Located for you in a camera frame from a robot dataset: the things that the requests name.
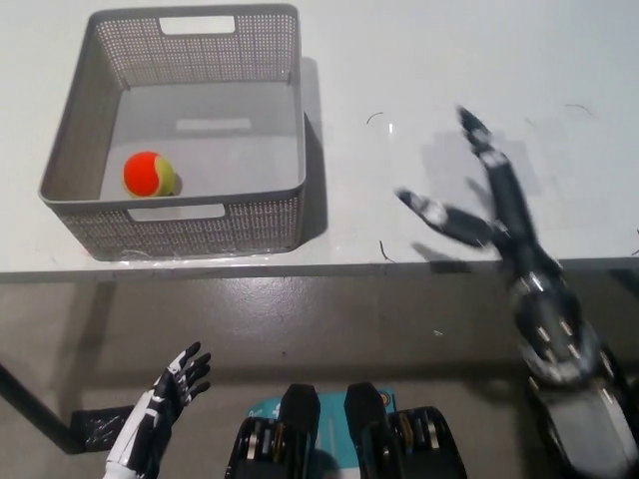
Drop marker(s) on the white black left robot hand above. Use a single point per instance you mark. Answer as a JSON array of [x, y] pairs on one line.
[[145, 424]]

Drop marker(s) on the grey perforated plastic basket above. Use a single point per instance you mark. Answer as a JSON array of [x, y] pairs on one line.
[[165, 229]]

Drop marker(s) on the yellow orange tennis ball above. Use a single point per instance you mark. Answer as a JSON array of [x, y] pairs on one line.
[[142, 174]]

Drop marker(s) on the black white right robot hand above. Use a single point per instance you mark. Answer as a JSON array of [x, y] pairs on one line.
[[509, 209]]

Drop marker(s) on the black metal table leg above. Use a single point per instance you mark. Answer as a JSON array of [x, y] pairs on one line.
[[30, 399]]

